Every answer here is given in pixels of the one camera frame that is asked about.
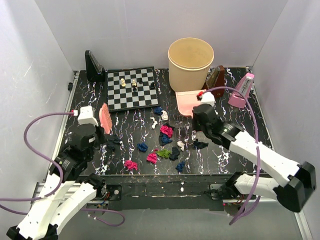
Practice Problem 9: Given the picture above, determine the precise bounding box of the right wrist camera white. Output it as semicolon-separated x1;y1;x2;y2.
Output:
196;91;216;107

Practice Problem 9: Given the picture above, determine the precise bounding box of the white scrap near brush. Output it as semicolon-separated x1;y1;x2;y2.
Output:
161;110;169;121

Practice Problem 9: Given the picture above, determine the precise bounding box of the black metronome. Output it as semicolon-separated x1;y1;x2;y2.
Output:
85;50;106;83

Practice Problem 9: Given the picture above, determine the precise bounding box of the blue scrap front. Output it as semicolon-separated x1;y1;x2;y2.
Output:
175;161;186;174

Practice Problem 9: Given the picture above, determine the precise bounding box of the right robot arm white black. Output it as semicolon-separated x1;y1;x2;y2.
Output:
192;103;317;213

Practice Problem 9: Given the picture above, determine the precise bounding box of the black scrap centre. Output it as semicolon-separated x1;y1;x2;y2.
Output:
169;146;180;161

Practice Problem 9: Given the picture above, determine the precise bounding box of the white chess piece left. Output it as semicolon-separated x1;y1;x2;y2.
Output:
120;78;126;88

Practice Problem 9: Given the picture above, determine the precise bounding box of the pink hand brush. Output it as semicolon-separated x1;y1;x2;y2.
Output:
99;103;113;134

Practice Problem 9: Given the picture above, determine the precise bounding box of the magenta scrap middle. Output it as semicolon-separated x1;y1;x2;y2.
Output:
146;153;158;165

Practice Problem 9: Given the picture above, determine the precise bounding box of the dark scrap by left arm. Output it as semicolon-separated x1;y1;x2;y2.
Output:
106;134;122;152

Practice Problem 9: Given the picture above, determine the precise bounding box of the navy scrap under magenta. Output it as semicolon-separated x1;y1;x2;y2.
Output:
158;133;173;146

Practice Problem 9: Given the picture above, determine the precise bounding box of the small white scrap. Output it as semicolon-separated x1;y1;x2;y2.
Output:
177;140;185;152

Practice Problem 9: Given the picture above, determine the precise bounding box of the green paper scrap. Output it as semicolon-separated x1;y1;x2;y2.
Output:
156;149;172;159

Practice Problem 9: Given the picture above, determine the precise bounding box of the brown metronome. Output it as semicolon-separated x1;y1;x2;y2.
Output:
202;65;225;99

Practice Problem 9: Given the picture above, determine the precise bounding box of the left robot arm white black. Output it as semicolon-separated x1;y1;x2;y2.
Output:
6;124;107;240

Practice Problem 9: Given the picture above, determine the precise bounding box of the white scrap strip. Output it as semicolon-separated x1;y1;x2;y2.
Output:
149;117;158;130

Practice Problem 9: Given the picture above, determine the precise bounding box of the navy scrap near chessboard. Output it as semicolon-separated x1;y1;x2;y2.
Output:
153;106;163;116

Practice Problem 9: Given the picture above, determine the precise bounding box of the magenta scrap upper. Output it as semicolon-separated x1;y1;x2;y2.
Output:
160;125;174;138

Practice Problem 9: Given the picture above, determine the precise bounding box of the black chess piece edge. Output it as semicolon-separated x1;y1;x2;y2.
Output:
149;81;155;90

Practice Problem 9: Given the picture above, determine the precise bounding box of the pink dustpan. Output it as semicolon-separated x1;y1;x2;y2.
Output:
175;90;204;117

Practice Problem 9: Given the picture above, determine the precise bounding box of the black grey chessboard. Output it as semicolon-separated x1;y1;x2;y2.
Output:
106;66;160;113

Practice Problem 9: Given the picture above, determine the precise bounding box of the navy scrap left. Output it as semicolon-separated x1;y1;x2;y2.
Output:
137;142;148;153

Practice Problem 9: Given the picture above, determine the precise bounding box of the beige plastic bucket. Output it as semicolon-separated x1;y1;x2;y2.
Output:
167;37;215;92

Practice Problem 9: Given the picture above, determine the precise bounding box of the pink metronome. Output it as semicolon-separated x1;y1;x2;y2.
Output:
228;73;255;109

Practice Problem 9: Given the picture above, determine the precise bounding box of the magenta scrap front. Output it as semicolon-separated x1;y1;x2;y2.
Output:
124;160;138;171

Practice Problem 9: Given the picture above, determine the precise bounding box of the dark navy scrap right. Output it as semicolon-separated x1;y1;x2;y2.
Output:
193;138;209;150

